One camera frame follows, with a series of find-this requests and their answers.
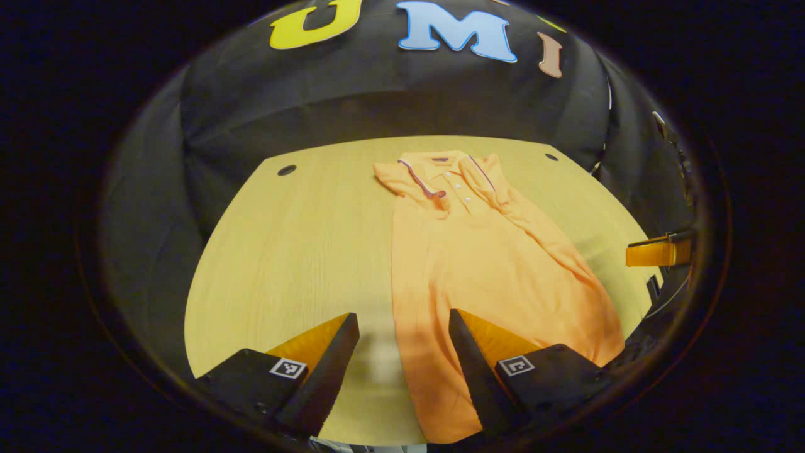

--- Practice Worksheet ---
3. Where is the black backdrop cloth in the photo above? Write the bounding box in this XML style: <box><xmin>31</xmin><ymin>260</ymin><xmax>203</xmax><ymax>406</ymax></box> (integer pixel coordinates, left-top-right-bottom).
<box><xmin>101</xmin><ymin>0</ymin><xmax>699</xmax><ymax>378</ymax></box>

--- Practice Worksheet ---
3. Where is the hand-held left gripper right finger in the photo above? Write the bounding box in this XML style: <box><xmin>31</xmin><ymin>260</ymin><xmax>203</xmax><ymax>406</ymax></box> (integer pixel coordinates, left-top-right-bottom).
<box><xmin>448</xmin><ymin>308</ymin><xmax>620</xmax><ymax>439</ymax></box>

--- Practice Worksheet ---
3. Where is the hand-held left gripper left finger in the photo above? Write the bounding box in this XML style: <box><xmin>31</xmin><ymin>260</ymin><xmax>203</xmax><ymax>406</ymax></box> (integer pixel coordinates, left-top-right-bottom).
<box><xmin>195</xmin><ymin>312</ymin><xmax>361</xmax><ymax>440</ymax></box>

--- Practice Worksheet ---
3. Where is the orange T-shirt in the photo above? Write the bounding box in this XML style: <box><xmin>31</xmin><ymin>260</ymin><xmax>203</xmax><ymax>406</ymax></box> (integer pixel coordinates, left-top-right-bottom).
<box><xmin>373</xmin><ymin>150</ymin><xmax>626</xmax><ymax>444</ymax></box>

